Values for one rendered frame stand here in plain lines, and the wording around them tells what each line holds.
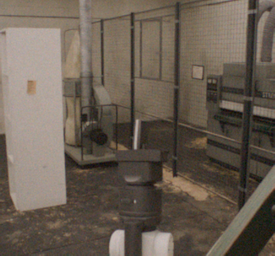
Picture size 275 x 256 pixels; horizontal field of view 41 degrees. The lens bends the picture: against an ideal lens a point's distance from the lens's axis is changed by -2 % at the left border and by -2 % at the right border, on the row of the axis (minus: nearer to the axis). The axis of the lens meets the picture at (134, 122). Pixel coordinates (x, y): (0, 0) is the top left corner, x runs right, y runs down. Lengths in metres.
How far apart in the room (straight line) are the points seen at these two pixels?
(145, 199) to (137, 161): 0.07
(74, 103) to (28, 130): 2.22
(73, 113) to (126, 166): 5.78
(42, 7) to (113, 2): 1.74
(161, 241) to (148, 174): 0.13
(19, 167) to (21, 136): 0.35
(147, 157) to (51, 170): 3.71
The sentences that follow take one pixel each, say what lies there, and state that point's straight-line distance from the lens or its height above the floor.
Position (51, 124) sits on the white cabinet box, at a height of 0.98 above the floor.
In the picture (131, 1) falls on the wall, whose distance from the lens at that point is 9.50.
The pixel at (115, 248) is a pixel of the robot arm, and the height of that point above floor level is 1.40.
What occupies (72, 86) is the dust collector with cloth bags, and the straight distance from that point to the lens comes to 6.35.
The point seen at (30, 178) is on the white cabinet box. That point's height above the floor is 0.38.
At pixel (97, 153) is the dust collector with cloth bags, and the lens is 5.86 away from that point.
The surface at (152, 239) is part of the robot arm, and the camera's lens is 0.74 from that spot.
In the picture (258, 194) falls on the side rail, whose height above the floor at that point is 1.36.
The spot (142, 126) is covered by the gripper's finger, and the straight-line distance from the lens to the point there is 0.75.
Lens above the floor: 1.78
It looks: 11 degrees down
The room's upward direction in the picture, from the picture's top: straight up
